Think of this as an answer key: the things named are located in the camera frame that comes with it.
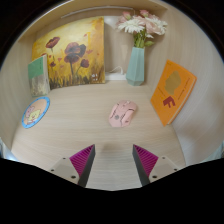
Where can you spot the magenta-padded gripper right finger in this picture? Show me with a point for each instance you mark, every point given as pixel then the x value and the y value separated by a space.
pixel 146 160

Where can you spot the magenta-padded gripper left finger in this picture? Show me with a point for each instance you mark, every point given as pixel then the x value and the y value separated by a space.
pixel 81 160

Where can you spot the pink computer mouse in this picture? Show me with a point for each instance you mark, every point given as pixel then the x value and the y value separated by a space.
pixel 122 113

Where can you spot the round blue-rimmed cartoon mouse pad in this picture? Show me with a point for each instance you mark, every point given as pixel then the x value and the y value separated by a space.
pixel 35 112

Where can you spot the orange book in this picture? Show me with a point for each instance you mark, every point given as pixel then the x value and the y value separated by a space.
pixel 173 91

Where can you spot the white power strip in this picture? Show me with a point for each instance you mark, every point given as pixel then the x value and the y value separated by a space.
pixel 115 77

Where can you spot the pale teal faceted vase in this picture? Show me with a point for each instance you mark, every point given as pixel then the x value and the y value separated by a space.
pixel 135 68

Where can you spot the green-covered book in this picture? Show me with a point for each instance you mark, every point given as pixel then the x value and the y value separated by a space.
pixel 38 76

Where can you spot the red poppy canvas painting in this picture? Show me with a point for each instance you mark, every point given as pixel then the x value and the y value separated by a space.
pixel 71 53

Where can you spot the white and pink flower bouquet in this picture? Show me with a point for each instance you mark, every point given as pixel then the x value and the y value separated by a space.
pixel 141 25

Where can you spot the white light bar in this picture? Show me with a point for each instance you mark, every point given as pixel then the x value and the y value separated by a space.
pixel 96 11

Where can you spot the wooden shelf board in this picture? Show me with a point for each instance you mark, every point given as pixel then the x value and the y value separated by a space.
pixel 100 3

